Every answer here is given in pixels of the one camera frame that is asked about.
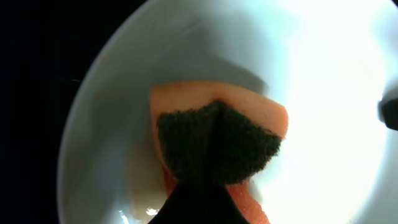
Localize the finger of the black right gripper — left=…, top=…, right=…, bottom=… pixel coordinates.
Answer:
left=378, top=98, right=398, bottom=131

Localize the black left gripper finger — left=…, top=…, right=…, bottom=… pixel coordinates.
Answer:
left=149, top=183, right=248, bottom=224

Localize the orange green sponge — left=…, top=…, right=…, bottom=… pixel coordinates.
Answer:
left=149, top=81, right=289, bottom=223

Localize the green plate with three streaks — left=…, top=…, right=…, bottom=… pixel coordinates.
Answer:
left=57, top=0, right=397, bottom=223

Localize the round black tray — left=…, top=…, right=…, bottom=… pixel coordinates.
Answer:
left=1, top=0, right=142, bottom=223

